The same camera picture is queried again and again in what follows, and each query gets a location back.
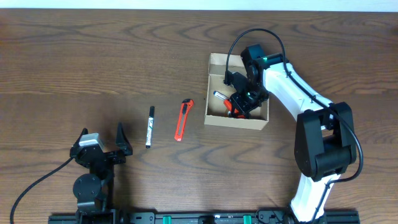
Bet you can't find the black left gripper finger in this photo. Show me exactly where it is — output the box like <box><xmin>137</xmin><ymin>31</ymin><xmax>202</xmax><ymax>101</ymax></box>
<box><xmin>115</xmin><ymin>123</ymin><xmax>133</xmax><ymax>156</ymax></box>
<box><xmin>73</xmin><ymin>128</ymin><xmax>88</xmax><ymax>147</ymax></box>

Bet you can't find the red black stapler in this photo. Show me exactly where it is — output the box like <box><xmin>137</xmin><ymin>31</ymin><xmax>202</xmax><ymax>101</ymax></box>
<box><xmin>223</xmin><ymin>100</ymin><xmax>246</xmax><ymax>119</ymax></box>

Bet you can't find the black whiteboard marker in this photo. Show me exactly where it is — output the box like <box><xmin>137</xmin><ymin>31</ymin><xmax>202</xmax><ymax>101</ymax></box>
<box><xmin>146</xmin><ymin>106</ymin><xmax>155</xmax><ymax>149</ymax></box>

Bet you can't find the blue whiteboard marker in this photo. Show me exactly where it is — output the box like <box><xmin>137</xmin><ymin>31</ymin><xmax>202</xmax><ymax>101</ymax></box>
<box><xmin>213</xmin><ymin>91</ymin><xmax>229</xmax><ymax>101</ymax></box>

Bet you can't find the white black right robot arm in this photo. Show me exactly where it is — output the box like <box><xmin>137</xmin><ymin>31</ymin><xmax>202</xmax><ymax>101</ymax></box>
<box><xmin>224</xmin><ymin>44</ymin><xmax>359</xmax><ymax>223</ymax></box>

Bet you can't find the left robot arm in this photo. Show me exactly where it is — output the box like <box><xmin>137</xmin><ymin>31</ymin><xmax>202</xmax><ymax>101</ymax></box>
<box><xmin>70</xmin><ymin>123</ymin><xmax>133</xmax><ymax>224</ymax></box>

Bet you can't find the open cardboard box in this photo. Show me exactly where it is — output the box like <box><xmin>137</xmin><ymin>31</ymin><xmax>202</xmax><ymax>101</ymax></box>
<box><xmin>204</xmin><ymin>53</ymin><xmax>269</xmax><ymax>130</ymax></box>

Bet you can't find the orange utility knife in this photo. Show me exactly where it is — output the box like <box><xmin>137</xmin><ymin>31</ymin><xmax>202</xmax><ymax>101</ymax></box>
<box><xmin>174</xmin><ymin>99</ymin><xmax>194</xmax><ymax>141</ymax></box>

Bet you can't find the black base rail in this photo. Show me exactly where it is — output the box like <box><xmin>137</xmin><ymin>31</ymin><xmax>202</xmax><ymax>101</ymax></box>
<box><xmin>48</xmin><ymin>208</ymin><xmax>361</xmax><ymax>224</ymax></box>

